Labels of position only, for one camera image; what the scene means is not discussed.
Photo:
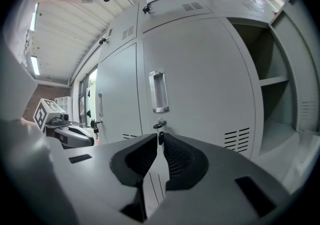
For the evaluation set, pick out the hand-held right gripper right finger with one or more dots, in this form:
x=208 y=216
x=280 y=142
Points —
x=215 y=194

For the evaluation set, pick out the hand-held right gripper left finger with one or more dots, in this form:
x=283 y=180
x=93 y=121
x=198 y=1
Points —
x=95 y=184

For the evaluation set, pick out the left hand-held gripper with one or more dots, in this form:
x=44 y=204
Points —
x=43 y=115

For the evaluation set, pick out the grey metal locker cabinet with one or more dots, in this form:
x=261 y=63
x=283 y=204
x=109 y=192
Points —
x=120 y=81

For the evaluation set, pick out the person's left forearm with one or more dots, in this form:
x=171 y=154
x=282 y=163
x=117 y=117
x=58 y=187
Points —
x=26 y=122

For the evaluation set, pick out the white box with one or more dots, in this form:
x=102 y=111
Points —
x=63 y=105

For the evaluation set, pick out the person's white shirt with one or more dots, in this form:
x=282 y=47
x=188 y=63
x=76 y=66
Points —
x=15 y=89

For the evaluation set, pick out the ceiling light panel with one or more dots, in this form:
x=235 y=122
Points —
x=35 y=65
x=33 y=17

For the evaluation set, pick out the small gripper fisheye camera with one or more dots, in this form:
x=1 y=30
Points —
x=62 y=118

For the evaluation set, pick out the black window frame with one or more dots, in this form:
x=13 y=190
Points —
x=83 y=94

